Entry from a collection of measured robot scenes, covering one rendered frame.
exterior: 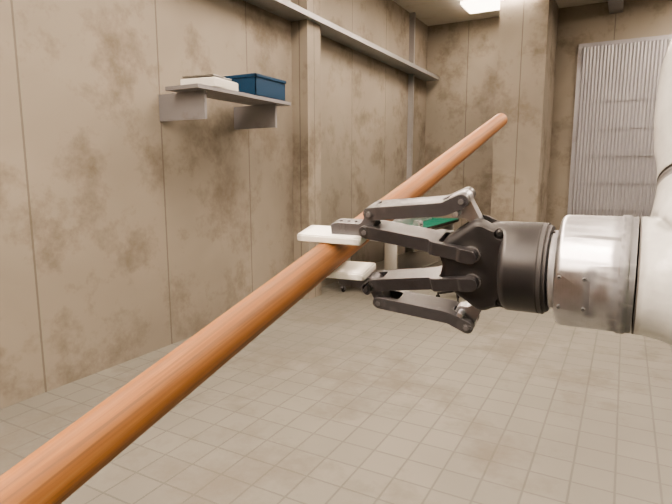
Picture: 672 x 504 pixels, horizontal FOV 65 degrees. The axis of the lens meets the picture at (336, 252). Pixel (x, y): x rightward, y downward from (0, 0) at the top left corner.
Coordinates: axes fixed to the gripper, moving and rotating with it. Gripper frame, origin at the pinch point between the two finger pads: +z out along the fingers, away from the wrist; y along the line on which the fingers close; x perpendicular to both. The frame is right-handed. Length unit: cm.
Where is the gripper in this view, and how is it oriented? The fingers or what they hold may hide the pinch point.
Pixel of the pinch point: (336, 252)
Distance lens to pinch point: 52.6
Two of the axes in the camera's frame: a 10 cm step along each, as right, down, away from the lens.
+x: 4.7, -3.7, 8.0
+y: 1.2, 9.3, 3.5
